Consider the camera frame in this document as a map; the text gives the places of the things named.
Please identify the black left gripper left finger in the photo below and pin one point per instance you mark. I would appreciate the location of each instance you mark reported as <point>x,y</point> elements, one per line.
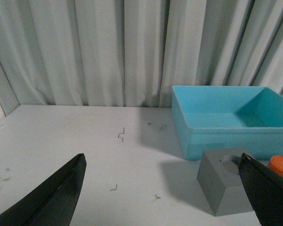
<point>53,202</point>

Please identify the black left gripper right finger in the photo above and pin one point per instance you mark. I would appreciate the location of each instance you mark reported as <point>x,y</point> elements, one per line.
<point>264,189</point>

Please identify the gray cube with round hole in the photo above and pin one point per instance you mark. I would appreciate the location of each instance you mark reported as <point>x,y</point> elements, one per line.
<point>220,181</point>

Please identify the light blue plastic box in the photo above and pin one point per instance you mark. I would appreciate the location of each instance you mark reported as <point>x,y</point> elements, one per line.
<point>217,117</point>

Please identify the orange cylinder part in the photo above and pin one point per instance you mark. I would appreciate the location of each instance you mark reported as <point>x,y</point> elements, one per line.
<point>276,164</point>

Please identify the white pleated curtain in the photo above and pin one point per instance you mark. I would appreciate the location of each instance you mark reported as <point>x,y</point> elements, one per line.
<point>131,52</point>

